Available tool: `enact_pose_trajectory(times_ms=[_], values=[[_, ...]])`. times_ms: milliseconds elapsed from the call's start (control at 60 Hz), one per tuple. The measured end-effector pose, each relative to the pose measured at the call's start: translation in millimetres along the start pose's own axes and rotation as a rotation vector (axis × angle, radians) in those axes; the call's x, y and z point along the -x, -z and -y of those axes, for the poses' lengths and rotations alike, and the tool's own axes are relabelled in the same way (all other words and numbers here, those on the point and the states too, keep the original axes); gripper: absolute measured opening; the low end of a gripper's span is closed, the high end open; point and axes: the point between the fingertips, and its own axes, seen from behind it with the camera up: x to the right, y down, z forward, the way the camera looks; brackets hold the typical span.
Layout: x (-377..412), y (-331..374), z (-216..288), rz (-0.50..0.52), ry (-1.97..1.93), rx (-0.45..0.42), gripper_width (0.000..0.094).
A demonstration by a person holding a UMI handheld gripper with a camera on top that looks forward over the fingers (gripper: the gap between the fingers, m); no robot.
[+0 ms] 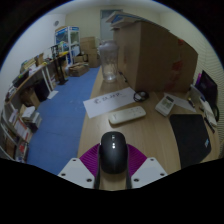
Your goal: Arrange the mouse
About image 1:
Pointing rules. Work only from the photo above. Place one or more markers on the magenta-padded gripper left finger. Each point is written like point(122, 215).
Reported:
point(75, 171)

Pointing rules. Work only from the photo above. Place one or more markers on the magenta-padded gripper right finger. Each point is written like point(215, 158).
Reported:
point(148, 171)

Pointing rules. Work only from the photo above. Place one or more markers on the black computer mouse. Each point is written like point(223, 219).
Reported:
point(113, 153)

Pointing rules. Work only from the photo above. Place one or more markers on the black mouse pad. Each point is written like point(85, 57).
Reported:
point(191, 140)

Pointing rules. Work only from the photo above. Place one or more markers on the white remote with buttons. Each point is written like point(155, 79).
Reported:
point(165, 105)

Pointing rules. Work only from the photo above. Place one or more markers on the shelf unit with books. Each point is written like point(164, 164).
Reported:
point(16, 130)

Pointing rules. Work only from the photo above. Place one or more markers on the white paper sheet with writing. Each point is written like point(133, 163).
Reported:
point(106, 101)

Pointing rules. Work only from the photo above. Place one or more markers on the black marker pen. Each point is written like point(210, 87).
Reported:
point(209, 124)

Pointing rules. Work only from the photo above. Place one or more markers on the plain white paper sheet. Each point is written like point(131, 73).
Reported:
point(183, 101)

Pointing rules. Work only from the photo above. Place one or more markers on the open cardboard box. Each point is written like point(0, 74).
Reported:
point(78, 70)

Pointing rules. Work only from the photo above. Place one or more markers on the black monitor screen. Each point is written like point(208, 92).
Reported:
point(208, 88)

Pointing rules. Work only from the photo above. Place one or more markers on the clear plastic jar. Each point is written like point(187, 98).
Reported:
point(108, 61)

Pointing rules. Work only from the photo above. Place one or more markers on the large brown cardboard box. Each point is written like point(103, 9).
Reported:
point(156, 56)

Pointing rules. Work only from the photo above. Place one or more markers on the stacked brown cardboard boxes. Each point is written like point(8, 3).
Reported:
point(89, 50)

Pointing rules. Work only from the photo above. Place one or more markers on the blue glass display cabinet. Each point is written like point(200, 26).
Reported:
point(66, 41)

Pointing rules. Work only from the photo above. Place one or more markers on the frosted glass door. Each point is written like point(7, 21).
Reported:
point(106, 23)

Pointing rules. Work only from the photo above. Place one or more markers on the stack of flat books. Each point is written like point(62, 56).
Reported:
point(125, 18)

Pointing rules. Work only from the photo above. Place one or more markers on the cluttered wooden wall desk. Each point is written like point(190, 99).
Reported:
point(33, 75)

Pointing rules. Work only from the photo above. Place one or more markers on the round wall clock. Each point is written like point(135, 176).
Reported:
point(56, 23)

